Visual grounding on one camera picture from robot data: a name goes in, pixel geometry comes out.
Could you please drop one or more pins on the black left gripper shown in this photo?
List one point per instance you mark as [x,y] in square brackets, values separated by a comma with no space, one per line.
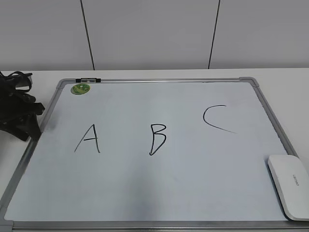
[18,109]

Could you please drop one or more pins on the white whiteboard eraser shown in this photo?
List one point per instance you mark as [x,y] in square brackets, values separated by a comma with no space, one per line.
[292,183]

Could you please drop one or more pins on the green round magnet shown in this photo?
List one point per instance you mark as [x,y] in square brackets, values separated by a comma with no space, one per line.
[80,89]

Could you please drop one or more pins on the white framed whiteboard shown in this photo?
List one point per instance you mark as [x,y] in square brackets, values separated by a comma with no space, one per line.
[151,155]

